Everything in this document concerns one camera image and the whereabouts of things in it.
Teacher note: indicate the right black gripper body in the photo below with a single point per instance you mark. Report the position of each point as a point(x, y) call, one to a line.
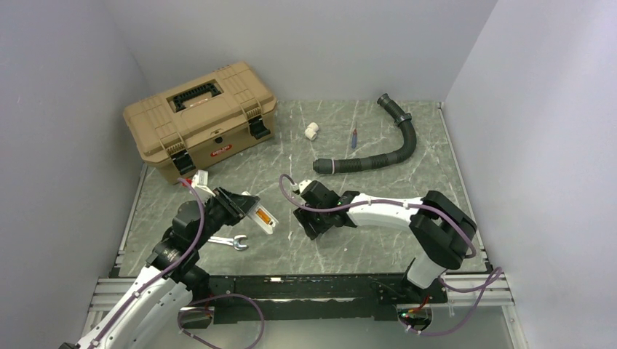
point(314, 222)

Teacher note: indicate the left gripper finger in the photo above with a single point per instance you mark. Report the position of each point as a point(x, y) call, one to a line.
point(225, 198)
point(244, 204)

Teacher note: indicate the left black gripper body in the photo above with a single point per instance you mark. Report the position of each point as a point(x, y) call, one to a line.
point(217, 214)

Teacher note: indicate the orange battery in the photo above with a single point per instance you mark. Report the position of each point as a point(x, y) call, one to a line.
point(264, 216)

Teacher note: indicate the white remote control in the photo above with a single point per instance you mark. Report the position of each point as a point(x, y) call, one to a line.
point(267, 229)

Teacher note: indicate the tan plastic toolbox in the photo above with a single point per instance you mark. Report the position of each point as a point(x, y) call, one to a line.
point(203, 121)

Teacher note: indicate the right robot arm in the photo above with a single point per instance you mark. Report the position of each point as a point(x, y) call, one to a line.
point(442, 229)

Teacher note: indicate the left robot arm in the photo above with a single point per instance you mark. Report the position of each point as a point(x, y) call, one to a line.
point(170, 278)

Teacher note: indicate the silver open-end wrench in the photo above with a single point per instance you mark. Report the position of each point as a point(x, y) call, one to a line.
point(237, 242)

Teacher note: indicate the white pipe fitting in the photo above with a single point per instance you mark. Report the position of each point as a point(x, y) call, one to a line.
point(311, 131)

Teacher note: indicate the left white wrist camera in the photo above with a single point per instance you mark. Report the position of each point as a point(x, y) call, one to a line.
point(199, 183)

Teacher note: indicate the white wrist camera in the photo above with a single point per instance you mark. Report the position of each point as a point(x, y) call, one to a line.
point(199, 183)
point(301, 186)

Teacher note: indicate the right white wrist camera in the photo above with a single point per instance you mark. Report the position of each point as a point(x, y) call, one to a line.
point(301, 186)

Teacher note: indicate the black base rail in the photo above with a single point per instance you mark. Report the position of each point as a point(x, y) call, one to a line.
point(233, 308)

